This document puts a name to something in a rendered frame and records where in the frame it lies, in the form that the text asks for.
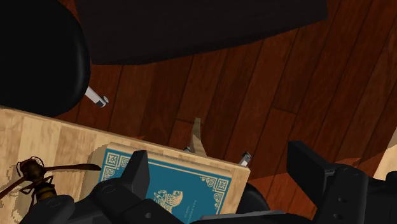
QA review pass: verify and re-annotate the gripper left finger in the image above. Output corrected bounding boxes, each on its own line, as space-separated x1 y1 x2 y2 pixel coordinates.
19 150 185 224

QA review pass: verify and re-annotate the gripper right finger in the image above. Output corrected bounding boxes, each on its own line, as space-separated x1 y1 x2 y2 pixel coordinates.
286 141 397 224

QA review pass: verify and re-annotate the blue ornamented book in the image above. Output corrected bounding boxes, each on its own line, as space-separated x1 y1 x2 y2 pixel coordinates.
98 142 234 224

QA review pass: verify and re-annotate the light wooden desk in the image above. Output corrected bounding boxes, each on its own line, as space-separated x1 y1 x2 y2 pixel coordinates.
0 105 252 224

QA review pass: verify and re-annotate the brown wasp figure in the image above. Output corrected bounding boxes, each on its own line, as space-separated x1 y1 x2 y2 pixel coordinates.
0 156 102 208

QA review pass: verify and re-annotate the black office chair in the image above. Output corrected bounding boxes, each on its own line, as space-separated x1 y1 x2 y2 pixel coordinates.
0 0 271 216

